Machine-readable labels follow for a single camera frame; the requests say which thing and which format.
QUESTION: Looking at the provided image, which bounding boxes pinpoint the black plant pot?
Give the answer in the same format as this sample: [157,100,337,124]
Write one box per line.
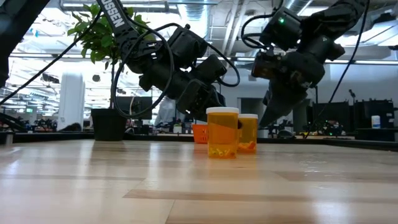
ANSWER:
[90,108,127,141]

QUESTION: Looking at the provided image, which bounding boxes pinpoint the green leafy plant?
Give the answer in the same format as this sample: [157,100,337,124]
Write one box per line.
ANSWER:
[67,2,156,110]

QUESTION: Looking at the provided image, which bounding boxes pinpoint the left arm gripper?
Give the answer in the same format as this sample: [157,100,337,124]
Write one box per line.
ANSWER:
[139,63,227,121]

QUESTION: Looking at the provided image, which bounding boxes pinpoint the person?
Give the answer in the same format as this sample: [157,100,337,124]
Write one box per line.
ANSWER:
[154,96,187,128]

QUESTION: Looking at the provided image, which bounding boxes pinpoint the black long cable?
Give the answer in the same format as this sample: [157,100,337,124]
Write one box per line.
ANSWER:
[0,11,104,105]

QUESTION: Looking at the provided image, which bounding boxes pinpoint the orange plastic basket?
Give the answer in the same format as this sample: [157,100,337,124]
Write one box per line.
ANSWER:
[192,123,208,144]

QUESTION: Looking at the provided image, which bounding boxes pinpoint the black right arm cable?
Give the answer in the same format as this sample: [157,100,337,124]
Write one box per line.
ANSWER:
[304,0,371,139]

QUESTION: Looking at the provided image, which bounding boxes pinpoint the dark computer monitor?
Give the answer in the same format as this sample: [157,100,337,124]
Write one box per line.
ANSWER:
[354,99,395,128]
[312,101,351,131]
[115,96,153,121]

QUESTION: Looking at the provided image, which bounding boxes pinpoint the amber pill bottle white cap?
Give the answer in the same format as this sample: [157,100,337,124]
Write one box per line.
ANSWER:
[206,106,240,160]
[238,113,259,154]

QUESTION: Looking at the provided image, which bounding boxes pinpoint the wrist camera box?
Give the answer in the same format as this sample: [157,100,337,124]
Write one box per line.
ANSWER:
[251,50,285,79]
[191,54,228,86]

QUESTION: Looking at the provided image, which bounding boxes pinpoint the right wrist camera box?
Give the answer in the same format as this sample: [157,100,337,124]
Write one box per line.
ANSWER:
[251,50,285,79]

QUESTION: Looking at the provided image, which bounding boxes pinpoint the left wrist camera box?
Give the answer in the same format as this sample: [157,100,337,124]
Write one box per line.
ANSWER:
[191,54,228,86]

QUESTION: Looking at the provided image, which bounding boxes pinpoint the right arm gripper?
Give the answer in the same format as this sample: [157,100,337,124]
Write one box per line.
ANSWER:
[259,50,326,128]

